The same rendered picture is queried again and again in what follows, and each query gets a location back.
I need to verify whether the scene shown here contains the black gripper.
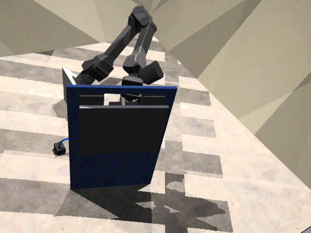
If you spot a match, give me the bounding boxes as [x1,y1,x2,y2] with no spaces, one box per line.
[120,76,143,105]

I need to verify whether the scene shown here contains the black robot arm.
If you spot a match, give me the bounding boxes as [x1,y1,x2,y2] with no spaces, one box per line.
[72,6,163,85]

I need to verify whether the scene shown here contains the blue flat panel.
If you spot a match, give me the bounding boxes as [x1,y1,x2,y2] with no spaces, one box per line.
[66,84,177,190]

